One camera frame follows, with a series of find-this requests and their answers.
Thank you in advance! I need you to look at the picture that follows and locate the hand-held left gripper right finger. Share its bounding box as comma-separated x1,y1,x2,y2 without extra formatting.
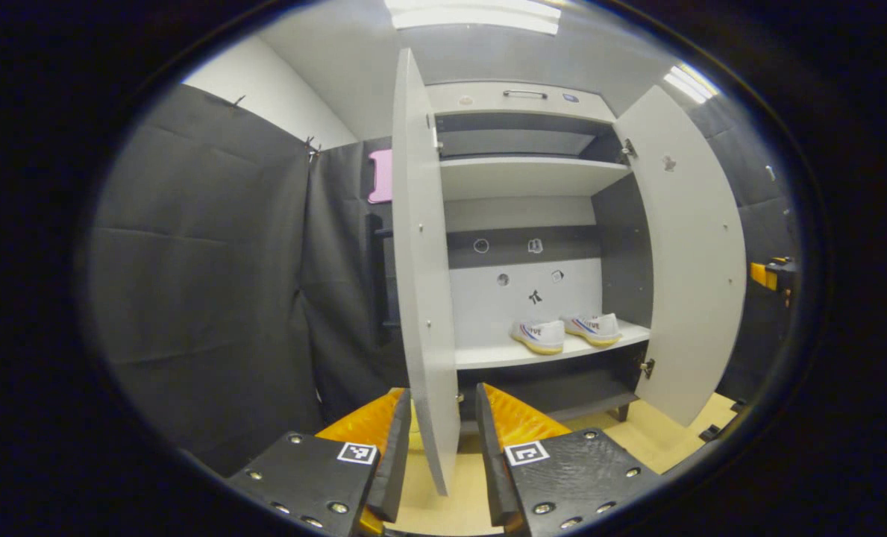
475,383,664,537

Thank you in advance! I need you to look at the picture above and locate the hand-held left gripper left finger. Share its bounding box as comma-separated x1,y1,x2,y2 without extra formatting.
227,386,413,537

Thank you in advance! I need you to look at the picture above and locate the grey shoe cabinet door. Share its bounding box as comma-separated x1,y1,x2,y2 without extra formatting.
391,48,461,497
613,84,748,427

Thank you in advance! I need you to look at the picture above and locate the white striped shoe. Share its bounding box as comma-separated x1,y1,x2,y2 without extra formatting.
510,319,566,356
562,313,623,348

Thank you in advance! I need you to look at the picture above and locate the grey shoe cabinet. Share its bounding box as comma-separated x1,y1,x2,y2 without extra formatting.
424,81,654,437

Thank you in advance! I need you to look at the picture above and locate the small ceiling light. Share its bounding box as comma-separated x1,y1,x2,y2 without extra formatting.
663,63,720,105

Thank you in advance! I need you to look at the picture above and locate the black backdrop cloth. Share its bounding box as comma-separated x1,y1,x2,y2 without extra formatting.
89,82,800,478

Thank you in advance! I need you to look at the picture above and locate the large ceiling light panel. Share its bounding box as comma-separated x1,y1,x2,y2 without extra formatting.
383,0,563,36

